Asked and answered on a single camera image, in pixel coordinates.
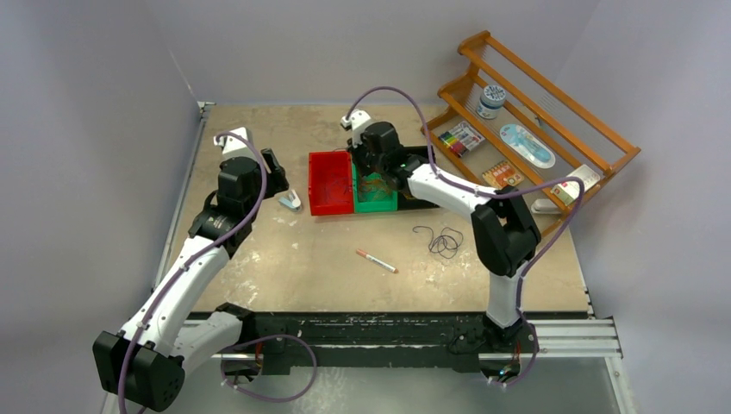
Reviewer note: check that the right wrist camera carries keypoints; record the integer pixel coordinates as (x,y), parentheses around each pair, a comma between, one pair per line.
(356,122)

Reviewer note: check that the orange spiral notebook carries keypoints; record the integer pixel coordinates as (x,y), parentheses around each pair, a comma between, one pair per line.
(502,174)

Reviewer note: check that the white round jar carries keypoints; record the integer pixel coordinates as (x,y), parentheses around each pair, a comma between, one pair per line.
(491,101)

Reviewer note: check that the marker pen pack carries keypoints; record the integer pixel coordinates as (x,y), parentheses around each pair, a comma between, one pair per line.
(461,139)

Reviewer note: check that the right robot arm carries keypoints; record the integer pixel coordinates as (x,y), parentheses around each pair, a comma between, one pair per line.
(504,231)

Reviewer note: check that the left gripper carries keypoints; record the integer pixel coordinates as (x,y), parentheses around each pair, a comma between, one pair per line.
(275,182)

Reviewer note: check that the white red box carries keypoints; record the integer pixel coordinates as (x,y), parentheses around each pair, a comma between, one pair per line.
(568,191)

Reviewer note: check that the blue blister pack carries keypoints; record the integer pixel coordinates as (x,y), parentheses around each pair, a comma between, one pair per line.
(527,146)

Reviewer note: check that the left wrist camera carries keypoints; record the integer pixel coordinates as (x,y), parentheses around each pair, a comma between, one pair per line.
(235,144)

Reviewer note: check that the white stapler on shelf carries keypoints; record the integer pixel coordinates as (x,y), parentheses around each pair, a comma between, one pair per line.
(544,206)

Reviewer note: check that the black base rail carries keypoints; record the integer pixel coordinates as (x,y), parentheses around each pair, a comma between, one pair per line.
(455,340)

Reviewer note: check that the wooden shelf rack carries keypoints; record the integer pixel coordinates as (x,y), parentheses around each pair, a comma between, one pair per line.
(567,128)

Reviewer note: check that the green plastic bin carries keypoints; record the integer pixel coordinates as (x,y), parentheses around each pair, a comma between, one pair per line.
(371,194)

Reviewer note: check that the black plastic bin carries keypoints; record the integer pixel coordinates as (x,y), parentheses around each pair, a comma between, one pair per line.
(405,202)

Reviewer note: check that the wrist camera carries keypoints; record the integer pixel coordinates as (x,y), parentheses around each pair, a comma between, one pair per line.
(235,144)
(356,122)

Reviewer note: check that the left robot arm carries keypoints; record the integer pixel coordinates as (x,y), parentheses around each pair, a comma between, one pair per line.
(147,360)

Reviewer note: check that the red plastic bin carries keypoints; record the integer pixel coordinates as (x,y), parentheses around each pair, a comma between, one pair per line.
(330,183)

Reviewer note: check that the orange white marker pen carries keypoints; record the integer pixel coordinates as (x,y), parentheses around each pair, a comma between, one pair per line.
(376,261)

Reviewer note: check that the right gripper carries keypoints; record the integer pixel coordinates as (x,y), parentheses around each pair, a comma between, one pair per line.
(356,153)

